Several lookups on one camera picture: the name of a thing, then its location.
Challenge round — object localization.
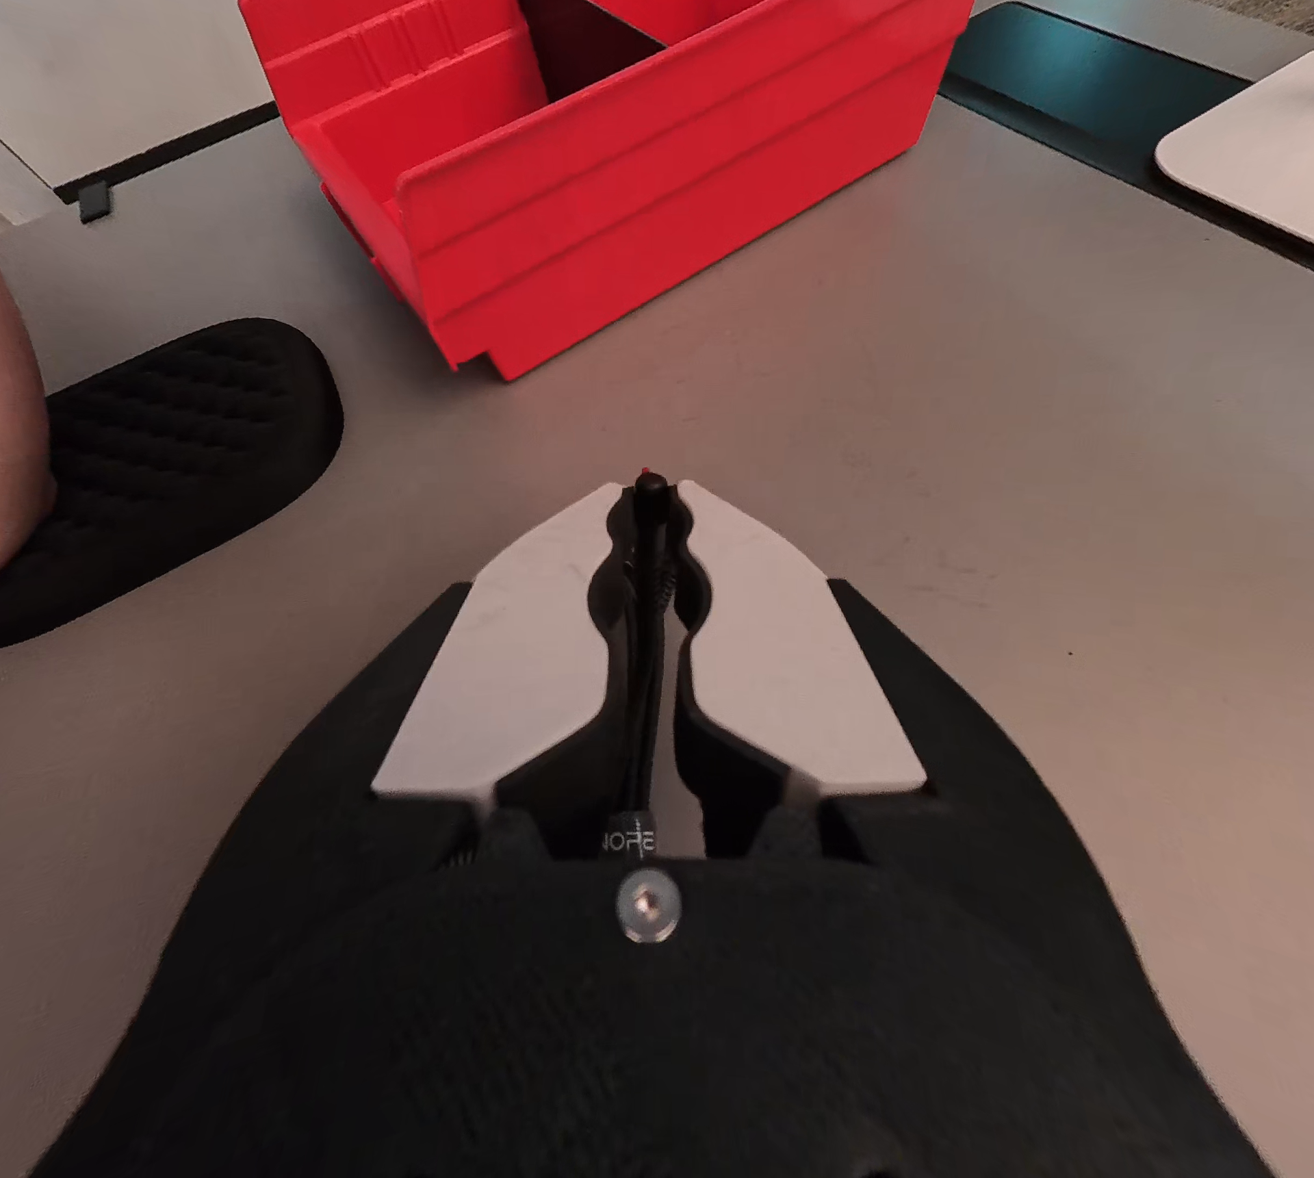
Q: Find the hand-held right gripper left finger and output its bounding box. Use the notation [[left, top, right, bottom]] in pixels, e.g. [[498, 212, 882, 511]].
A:
[[371, 478, 644, 859]]

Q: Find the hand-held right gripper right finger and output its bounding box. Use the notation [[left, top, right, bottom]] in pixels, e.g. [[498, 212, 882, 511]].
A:
[[670, 477, 932, 859]]

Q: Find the black usb cable bundle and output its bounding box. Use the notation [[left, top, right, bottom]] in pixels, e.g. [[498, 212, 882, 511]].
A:
[[590, 466, 687, 862]]

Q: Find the person's left forearm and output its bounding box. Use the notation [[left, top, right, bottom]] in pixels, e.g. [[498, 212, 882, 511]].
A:
[[0, 279, 60, 566]]

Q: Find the black wrist rest pad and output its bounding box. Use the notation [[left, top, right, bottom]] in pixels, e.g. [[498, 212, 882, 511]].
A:
[[0, 318, 347, 651]]

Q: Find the red plastic bin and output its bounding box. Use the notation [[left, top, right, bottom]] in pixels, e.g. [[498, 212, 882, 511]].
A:
[[238, 0, 1039, 384]]

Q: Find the black bin divider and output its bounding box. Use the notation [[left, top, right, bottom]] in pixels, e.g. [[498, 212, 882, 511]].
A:
[[505, 0, 671, 108]]

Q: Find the dark desk mat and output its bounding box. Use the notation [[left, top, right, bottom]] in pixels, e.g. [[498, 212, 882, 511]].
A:
[[936, 1, 1314, 266]]

